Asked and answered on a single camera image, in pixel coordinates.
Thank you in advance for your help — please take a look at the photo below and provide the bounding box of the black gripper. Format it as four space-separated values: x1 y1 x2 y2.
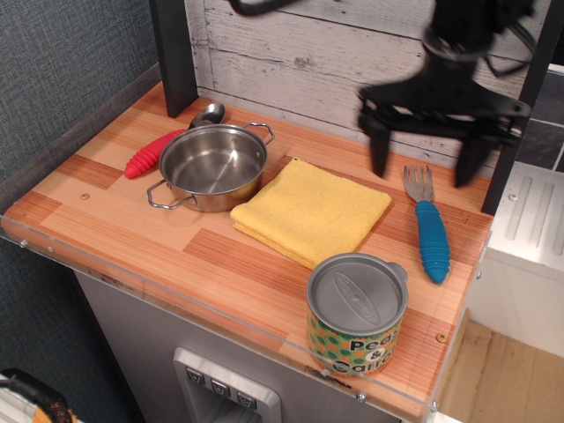
358 41 531 187

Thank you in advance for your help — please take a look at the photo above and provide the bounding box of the blue handled fork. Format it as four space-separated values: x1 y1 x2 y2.
403 165 450 285

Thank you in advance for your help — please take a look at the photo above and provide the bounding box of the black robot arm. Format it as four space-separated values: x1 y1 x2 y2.
358 1 536 187

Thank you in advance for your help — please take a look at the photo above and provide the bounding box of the yellow folded cloth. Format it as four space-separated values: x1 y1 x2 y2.
230 158 391 269

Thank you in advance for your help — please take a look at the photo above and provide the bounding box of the peas and carrots can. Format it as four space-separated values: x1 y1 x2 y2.
307 253 408 376

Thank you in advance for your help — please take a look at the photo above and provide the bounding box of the white toy sink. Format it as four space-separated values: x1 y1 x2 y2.
466 163 563 356

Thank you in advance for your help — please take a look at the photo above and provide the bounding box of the stainless steel pot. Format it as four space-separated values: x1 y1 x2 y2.
146 122 276 212

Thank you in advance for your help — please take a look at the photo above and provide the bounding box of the grey dispenser panel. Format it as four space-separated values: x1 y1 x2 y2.
173 347 282 422

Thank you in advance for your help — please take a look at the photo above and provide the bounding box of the orange black object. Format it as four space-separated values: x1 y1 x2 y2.
1 368 80 423

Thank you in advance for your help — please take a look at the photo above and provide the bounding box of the dark right post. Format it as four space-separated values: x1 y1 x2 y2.
481 0 563 216

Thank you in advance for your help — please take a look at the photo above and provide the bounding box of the dark post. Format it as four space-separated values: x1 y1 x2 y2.
149 0 198 117
481 0 563 216

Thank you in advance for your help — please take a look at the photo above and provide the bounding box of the red handled spoon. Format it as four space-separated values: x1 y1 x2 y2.
123 103 226 179

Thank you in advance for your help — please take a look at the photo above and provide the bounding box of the dark left post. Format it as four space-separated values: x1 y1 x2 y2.
149 0 198 117

